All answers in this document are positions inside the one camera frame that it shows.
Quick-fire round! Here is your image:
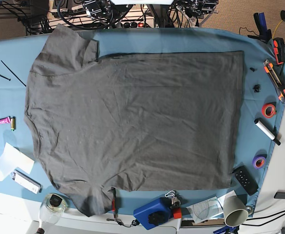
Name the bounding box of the blue plastic box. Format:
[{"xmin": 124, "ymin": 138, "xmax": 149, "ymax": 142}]
[{"xmin": 133, "ymin": 197, "xmax": 173, "ymax": 230}]

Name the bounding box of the black blue clamp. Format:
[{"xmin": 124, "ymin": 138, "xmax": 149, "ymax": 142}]
[{"xmin": 248, "ymin": 13, "xmax": 272, "ymax": 44}]

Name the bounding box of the red handled screwdriver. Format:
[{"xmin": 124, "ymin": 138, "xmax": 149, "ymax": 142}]
[{"xmin": 111, "ymin": 188, "xmax": 118, "ymax": 220}]

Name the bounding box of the small padlock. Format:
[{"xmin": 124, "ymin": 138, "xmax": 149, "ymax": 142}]
[{"xmin": 171, "ymin": 196, "xmax": 181, "ymax": 209}]

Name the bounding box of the white black box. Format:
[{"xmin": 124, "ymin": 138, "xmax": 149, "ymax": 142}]
[{"xmin": 10, "ymin": 170, "xmax": 41, "ymax": 194}]

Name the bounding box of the red tape roll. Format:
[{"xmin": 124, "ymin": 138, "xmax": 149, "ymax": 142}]
[{"xmin": 262, "ymin": 103, "xmax": 277, "ymax": 118}]

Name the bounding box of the white marker pen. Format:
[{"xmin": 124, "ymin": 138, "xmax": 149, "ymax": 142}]
[{"xmin": 254, "ymin": 118, "xmax": 281, "ymax": 146}]

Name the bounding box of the red small block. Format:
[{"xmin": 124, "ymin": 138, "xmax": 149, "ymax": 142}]
[{"xmin": 172, "ymin": 208, "xmax": 182, "ymax": 219}]

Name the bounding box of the small black clip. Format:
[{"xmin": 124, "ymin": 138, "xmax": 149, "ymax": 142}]
[{"xmin": 253, "ymin": 84, "xmax": 261, "ymax": 93}]

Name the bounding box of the white paper roll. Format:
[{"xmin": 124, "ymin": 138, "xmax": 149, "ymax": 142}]
[{"xmin": 0, "ymin": 143, "xmax": 35, "ymax": 181}]

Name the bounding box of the blue table cloth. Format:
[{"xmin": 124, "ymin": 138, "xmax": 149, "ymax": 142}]
[{"xmin": 0, "ymin": 27, "xmax": 285, "ymax": 218}]

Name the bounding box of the black remote control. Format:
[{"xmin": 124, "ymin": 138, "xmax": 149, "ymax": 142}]
[{"xmin": 233, "ymin": 165, "xmax": 259, "ymax": 196}]

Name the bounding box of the grey green cup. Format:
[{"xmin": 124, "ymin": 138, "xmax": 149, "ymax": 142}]
[{"xmin": 223, "ymin": 196, "xmax": 248, "ymax": 227}]

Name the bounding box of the paper with drawing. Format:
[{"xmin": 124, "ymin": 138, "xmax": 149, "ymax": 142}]
[{"xmin": 187, "ymin": 190, "xmax": 236, "ymax": 224}]

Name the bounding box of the silver carabiner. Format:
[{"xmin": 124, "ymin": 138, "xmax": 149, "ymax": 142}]
[{"xmin": 165, "ymin": 190, "xmax": 176, "ymax": 199}]

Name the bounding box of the pink glue tube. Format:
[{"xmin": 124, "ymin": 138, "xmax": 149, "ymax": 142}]
[{"xmin": 0, "ymin": 117, "xmax": 11, "ymax": 125}]

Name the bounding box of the green yellow battery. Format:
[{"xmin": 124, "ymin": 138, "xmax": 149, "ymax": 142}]
[{"xmin": 10, "ymin": 117, "xmax": 16, "ymax": 131}]

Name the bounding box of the purple tape roll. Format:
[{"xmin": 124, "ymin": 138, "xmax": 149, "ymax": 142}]
[{"xmin": 252, "ymin": 154, "xmax": 267, "ymax": 170}]

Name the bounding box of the clear glass jar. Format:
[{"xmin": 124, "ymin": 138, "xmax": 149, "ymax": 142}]
[{"xmin": 39, "ymin": 193, "xmax": 67, "ymax": 225}]

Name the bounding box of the power strip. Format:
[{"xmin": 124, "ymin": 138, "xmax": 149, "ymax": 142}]
[{"xmin": 121, "ymin": 21, "xmax": 147, "ymax": 28}]

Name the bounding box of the orange utility knife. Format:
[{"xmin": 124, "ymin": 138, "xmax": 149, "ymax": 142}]
[{"xmin": 263, "ymin": 59, "xmax": 285, "ymax": 104}]

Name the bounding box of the dark grey T-shirt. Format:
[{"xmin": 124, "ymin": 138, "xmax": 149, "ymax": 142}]
[{"xmin": 24, "ymin": 25, "xmax": 244, "ymax": 216}]

